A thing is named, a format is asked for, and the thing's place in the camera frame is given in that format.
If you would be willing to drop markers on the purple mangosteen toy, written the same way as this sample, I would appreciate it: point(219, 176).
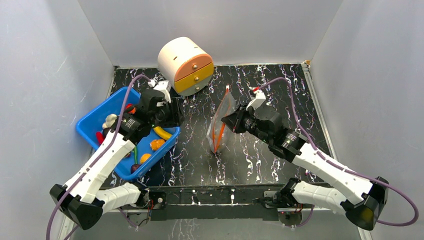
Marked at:
point(134, 167)

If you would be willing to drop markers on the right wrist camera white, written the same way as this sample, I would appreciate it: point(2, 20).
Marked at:
point(257, 99)

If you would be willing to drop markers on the green bean toy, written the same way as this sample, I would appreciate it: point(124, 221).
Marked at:
point(135, 155)

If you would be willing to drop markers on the blue plastic bin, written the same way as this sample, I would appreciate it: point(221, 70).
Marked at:
point(92, 122)

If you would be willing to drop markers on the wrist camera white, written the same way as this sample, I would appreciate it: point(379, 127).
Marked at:
point(257, 99)
point(163, 86)

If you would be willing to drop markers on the crumpled orange food toy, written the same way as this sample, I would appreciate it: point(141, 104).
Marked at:
point(145, 157)

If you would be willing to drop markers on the red chili toy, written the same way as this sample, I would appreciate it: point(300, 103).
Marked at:
point(99, 137)

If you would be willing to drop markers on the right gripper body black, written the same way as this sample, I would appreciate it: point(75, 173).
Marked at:
point(238, 120)

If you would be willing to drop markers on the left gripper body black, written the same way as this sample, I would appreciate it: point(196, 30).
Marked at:
point(173, 119)

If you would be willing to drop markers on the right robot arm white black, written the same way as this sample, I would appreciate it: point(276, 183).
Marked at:
point(361, 200)

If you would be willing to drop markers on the red orange pepper toy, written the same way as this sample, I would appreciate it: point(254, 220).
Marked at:
point(130, 109)

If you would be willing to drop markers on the clear zip top bag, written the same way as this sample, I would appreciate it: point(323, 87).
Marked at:
point(217, 132)

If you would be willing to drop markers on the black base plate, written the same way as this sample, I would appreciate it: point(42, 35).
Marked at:
point(223, 202)

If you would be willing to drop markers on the orange tangerine toy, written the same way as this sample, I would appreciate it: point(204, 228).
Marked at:
point(156, 144)

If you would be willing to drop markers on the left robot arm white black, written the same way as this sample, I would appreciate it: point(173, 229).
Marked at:
point(81, 198)

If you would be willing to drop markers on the white garlic toy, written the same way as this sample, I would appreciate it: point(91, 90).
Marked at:
point(109, 121)

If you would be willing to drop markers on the yellow banana toy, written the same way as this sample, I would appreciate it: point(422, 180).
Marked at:
point(162, 133)

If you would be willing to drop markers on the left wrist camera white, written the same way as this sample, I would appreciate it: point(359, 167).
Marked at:
point(163, 86)

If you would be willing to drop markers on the round white drawer cabinet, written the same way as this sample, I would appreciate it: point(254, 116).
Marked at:
point(185, 65)

